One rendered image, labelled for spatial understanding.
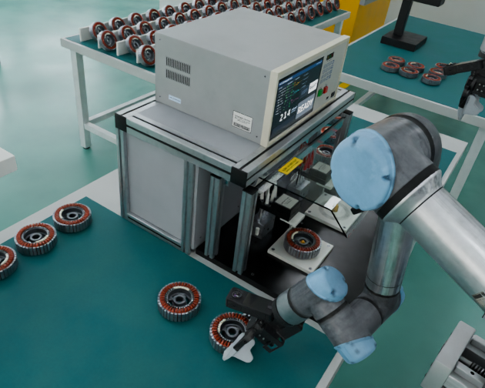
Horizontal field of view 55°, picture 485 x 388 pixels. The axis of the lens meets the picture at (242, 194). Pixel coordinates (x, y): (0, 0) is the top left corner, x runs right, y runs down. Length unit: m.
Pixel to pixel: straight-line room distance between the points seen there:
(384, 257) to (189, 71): 0.70
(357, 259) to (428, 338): 1.03
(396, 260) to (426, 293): 1.66
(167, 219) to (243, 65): 0.51
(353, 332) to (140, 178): 0.76
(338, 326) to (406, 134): 0.41
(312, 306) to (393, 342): 1.39
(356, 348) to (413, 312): 1.54
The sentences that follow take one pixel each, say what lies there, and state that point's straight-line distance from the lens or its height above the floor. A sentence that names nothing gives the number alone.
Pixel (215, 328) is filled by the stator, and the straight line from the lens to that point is 1.18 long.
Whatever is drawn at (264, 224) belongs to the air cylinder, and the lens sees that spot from 1.42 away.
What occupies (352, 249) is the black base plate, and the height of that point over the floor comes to 0.77.
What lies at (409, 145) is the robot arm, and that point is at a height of 1.40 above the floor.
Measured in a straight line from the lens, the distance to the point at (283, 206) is 1.34.
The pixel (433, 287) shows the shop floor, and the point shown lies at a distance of 2.69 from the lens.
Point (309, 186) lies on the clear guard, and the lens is 1.19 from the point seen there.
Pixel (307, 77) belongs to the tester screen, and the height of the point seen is 1.26.
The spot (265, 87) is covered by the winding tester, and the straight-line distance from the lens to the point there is 1.16.
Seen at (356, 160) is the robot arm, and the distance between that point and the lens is 0.72.
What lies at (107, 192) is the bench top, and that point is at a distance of 1.65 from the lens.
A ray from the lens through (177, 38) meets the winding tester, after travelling 1.30.
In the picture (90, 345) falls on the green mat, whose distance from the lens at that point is 1.21.
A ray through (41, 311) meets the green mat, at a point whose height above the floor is 0.75.
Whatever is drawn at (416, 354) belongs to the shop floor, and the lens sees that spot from 2.35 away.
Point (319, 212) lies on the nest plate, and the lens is 1.59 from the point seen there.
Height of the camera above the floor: 1.72
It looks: 36 degrees down
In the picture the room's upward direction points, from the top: 7 degrees clockwise
